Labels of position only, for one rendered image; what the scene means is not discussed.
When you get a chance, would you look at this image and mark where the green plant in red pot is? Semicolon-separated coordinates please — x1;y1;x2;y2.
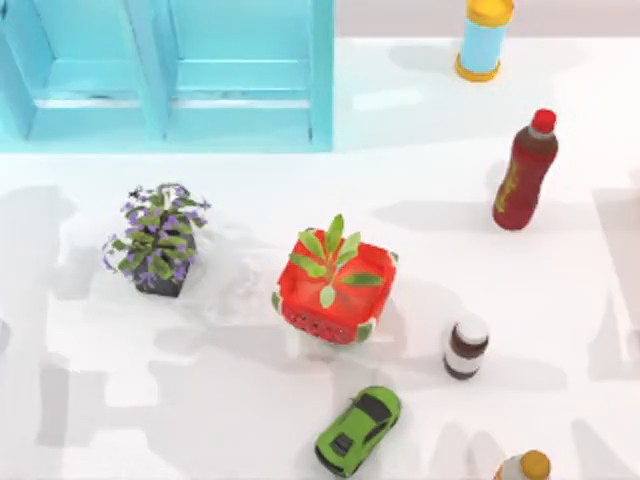
271;213;400;350

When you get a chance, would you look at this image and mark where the purple flower plant black pot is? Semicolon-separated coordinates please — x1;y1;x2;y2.
102;182;213;299

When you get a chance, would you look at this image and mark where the brown jar with white lid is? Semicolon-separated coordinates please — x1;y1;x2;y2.
442;315;491;380

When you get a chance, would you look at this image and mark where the green toy car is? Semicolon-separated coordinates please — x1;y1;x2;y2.
313;385;403;476

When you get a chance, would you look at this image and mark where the red bottle with red cap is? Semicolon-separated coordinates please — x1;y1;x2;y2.
491;108;560;233

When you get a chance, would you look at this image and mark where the light blue rack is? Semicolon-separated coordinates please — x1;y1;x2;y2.
0;0;335;154

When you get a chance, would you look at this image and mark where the yellow and blue can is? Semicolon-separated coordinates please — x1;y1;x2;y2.
454;0;515;83

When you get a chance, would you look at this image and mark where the bottle with orange cap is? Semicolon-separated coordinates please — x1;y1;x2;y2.
493;449;553;480

